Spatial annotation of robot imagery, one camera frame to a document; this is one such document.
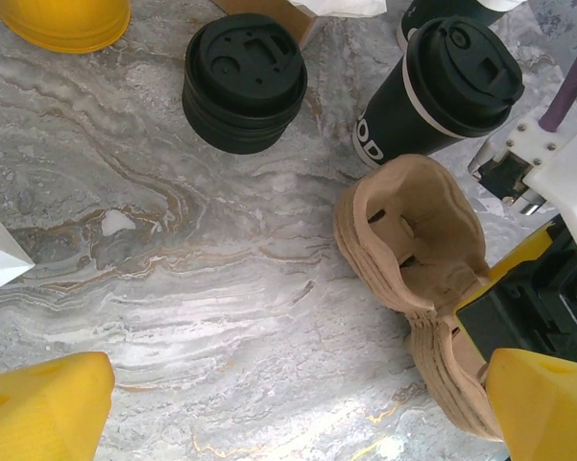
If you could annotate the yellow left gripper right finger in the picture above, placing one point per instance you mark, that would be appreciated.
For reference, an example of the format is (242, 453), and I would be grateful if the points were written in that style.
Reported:
(547, 413)

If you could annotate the black coffee cup with lid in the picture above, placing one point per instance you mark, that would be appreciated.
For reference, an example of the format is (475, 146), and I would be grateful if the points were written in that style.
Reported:
(403, 110)

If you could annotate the stack of brown pulp cup carriers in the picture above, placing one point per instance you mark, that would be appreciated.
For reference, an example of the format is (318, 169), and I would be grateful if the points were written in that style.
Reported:
(360, 254)

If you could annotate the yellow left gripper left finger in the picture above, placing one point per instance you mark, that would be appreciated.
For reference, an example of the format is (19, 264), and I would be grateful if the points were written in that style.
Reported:
(38, 413)

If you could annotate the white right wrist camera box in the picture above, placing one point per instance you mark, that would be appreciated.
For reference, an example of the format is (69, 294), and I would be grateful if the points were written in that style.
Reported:
(566, 168)

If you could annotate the brown pulp cup carrier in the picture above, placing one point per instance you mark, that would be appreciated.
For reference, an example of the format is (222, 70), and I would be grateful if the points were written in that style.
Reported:
(413, 192)

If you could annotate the brown cardboard tray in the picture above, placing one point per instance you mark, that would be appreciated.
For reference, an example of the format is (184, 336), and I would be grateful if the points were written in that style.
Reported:
(269, 14)

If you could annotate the stack of black cup lids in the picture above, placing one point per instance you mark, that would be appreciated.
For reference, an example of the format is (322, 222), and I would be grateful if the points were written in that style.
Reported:
(245, 86)

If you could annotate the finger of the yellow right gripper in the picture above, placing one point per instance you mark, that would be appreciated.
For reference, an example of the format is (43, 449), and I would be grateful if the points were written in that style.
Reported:
(513, 312)

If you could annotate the stack of paper cups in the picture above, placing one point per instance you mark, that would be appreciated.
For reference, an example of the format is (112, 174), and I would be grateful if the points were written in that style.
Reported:
(415, 19)

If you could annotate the yellow plastic bucket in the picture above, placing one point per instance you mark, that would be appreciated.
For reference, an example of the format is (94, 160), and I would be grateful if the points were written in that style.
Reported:
(62, 24)

